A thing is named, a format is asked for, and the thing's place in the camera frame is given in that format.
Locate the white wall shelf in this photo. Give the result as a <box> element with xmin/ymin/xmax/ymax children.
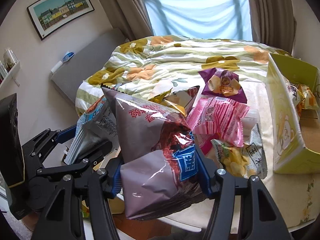
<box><xmin>0</xmin><ymin>61</ymin><xmax>21</xmax><ymax>89</ymax></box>

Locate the orange chip bag in box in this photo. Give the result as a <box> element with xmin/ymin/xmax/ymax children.
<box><xmin>297</xmin><ymin>84</ymin><xmax>319</xmax><ymax>110</ymax></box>

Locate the framed townscape picture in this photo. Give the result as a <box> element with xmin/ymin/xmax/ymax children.
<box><xmin>27</xmin><ymin>0</ymin><xmax>94</xmax><ymax>40</ymax></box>

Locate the white Oishi bag in box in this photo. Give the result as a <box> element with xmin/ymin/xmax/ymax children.
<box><xmin>283</xmin><ymin>77</ymin><xmax>304</xmax><ymax>118</ymax></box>

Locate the light blue hanging cloth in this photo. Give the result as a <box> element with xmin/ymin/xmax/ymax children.
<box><xmin>144</xmin><ymin>0</ymin><xmax>253</xmax><ymax>41</ymax></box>

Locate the purple chip bag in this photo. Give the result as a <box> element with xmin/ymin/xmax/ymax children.
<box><xmin>199</xmin><ymin>68</ymin><xmax>247</xmax><ymax>103</ymax></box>

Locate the left beige curtain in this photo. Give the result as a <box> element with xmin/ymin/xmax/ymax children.
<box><xmin>99</xmin><ymin>0</ymin><xmax>153</xmax><ymax>41</ymax></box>

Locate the white blue tube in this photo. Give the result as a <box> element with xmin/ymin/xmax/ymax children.
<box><xmin>50</xmin><ymin>52</ymin><xmax>75</xmax><ymax>75</ymax></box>

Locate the mauve red snack bag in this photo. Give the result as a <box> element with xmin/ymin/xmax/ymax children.
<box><xmin>102</xmin><ymin>86</ymin><xmax>205</xmax><ymax>220</ymax></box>

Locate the grey upholstered headboard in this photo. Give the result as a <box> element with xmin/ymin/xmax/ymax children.
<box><xmin>50</xmin><ymin>28</ymin><xmax>126</xmax><ymax>105</ymax></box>

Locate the floral striped quilt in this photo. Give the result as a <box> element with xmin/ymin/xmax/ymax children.
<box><xmin>75</xmin><ymin>35</ymin><xmax>291</xmax><ymax>115</ymax></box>

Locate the glass jar on shelf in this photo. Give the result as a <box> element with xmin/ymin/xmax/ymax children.
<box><xmin>3</xmin><ymin>48</ymin><xmax>18</xmax><ymax>72</ymax></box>

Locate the grey corn snack bag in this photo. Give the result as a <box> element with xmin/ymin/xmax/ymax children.
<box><xmin>207</xmin><ymin>124</ymin><xmax>267</xmax><ymax>179</ymax></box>

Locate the pink striped snack bag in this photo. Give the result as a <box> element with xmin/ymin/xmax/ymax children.
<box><xmin>187</xmin><ymin>96</ymin><xmax>250</xmax><ymax>147</ymax></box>

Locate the white blue snack bag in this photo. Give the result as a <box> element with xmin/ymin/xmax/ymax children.
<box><xmin>65</xmin><ymin>96</ymin><xmax>119</xmax><ymax>165</ymax></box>

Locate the right beige curtain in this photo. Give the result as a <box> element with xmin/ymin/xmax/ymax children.
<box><xmin>248</xmin><ymin>0</ymin><xmax>296</xmax><ymax>53</ymax></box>

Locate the brown yellow ATR bag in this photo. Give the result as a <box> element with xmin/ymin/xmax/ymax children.
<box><xmin>148</xmin><ymin>86</ymin><xmax>200</xmax><ymax>117</ymax></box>

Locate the beige curtain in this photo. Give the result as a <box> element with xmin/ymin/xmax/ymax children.
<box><xmin>248</xmin><ymin>0</ymin><xmax>296</xmax><ymax>53</ymax></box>
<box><xmin>99</xmin><ymin>0</ymin><xmax>153</xmax><ymax>41</ymax></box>

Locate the green cardboard box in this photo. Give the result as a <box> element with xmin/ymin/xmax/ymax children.
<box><xmin>266</xmin><ymin>53</ymin><xmax>319</xmax><ymax>174</ymax></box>

